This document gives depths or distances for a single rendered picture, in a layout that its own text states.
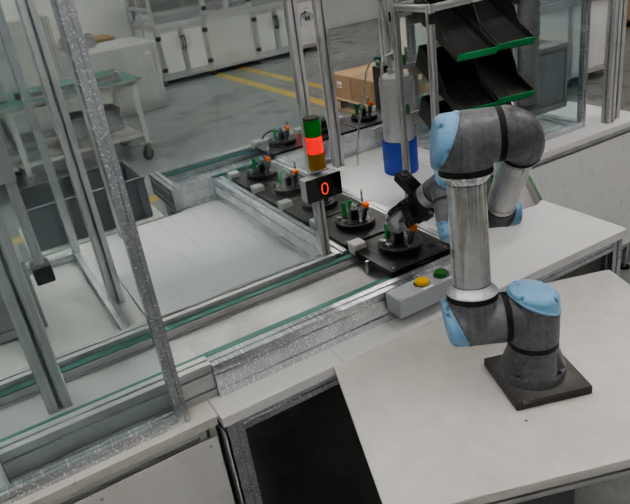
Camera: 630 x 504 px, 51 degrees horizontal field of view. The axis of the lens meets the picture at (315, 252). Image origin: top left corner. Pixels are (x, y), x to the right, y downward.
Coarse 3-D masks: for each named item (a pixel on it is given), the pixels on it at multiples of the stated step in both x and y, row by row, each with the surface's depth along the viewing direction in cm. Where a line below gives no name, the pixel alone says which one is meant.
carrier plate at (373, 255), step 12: (372, 240) 214; (432, 240) 208; (360, 252) 208; (372, 252) 207; (420, 252) 202; (432, 252) 201; (444, 252) 201; (372, 264) 202; (384, 264) 198; (396, 264) 197; (408, 264) 196; (396, 276) 195
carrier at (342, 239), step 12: (360, 192) 228; (348, 204) 230; (336, 216) 236; (348, 216) 229; (360, 216) 228; (372, 216) 227; (384, 216) 230; (336, 228) 226; (348, 228) 222; (360, 228) 221; (372, 228) 223; (336, 240) 218; (348, 240) 217
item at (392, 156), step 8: (384, 144) 292; (392, 144) 289; (400, 144) 288; (416, 144) 292; (384, 152) 294; (392, 152) 290; (400, 152) 289; (416, 152) 293; (384, 160) 297; (392, 160) 292; (400, 160) 291; (416, 160) 294; (384, 168) 300; (392, 168) 294; (400, 168) 292; (416, 168) 296
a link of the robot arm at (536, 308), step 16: (512, 288) 149; (528, 288) 149; (544, 288) 149; (512, 304) 147; (528, 304) 145; (544, 304) 144; (560, 304) 148; (512, 320) 146; (528, 320) 146; (544, 320) 146; (512, 336) 148; (528, 336) 148; (544, 336) 148
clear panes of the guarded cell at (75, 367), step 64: (0, 0) 115; (0, 64) 118; (64, 64) 123; (0, 128) 121; (64, 128) 127; (0, 192) 125; (64, 192) 131; (0, 256) 129; (64, 256) 135; (128, 256) 142; (0, 320) 133; (64, 320) 139; (128, 320) 147; (0, 384) 137; (64, 384) 144; (128, 384) 152; (0, 448) 141; (64, 448) 149
